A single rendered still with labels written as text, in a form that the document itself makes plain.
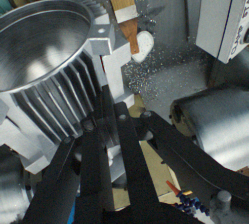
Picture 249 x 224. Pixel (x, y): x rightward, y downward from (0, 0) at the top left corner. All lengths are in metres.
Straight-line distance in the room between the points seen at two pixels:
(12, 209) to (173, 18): 0.63
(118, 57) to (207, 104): 0.32
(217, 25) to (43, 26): 0.23
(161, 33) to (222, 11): 0.35
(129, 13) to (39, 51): 0.23
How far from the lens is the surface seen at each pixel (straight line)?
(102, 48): 0.19
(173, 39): 0.58
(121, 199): 0.65
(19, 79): 0.34
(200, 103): 0.50
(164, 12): 0.52
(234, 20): 0.22
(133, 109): 0.67
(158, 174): 0.65
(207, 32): 0.25
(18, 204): 0.54
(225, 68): 0.70
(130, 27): 0.50
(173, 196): 0.76
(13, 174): 0.55
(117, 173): 0.32
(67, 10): 0.28
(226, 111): 0.50
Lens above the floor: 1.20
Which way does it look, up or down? 34 degrees down
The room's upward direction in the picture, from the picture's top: 162 degrees clockwise
